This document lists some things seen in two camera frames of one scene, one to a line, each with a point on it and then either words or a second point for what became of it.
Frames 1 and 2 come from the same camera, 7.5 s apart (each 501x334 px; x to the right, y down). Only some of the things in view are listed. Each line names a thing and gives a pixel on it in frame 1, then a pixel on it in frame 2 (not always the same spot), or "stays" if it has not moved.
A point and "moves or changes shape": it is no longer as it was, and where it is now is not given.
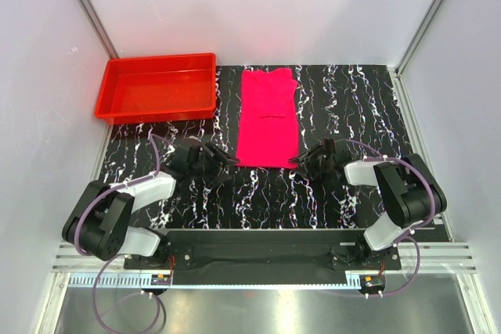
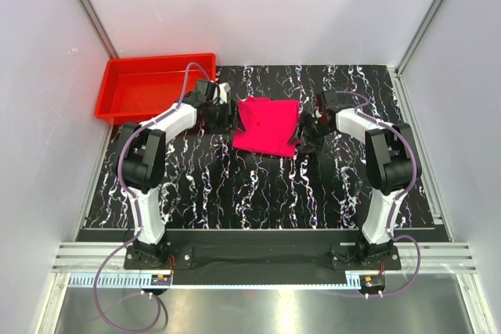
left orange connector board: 161,280 stays
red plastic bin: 159,88 stays
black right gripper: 308,157 → 305,120
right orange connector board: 373,281 stays
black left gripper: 219,160 → 230,123
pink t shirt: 268,129 moves or changes shape
